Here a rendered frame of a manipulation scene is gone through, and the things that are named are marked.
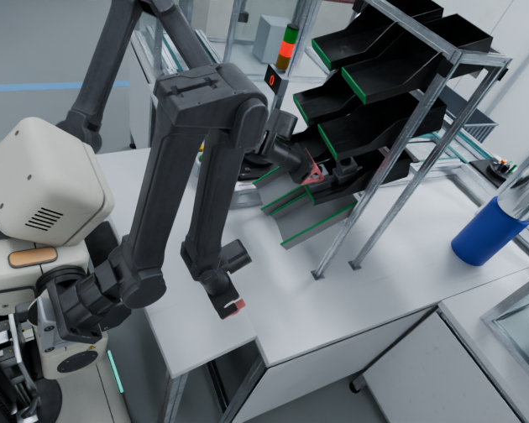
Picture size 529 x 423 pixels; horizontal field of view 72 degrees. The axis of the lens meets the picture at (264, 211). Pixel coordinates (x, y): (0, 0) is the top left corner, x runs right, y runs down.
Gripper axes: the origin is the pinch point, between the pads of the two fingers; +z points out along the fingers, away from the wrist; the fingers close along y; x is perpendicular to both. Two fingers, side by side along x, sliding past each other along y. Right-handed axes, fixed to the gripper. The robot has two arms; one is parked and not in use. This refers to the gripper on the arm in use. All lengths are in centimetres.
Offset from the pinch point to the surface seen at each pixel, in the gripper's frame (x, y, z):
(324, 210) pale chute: 10.0, -0.6, 13.6
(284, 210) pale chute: 19.9, 6.3, 7.6
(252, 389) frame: 64, -33, 14
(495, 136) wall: -58, 168, 344
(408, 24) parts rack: -40.1, 4.5, -7.8
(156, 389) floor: 130, -6, 18
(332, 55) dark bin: -24.5, 13.8, -11.8
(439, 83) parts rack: -35.5, -10.8, -3.9
